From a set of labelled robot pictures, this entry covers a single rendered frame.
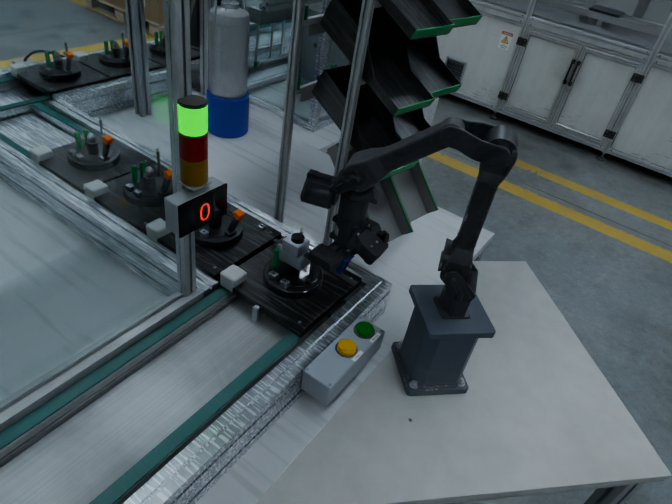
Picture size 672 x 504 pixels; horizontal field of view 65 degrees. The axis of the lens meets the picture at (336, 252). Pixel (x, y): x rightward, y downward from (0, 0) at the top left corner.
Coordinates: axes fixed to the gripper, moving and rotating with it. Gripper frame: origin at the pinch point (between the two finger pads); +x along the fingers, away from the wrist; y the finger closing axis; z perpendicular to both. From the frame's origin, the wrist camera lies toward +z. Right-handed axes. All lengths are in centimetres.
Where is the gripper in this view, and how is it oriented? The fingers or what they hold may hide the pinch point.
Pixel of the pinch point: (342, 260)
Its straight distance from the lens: 112.1
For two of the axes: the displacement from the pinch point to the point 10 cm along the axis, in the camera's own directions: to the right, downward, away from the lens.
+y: 5.7, -4.4, 7.0
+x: -1.4, 7.8, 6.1
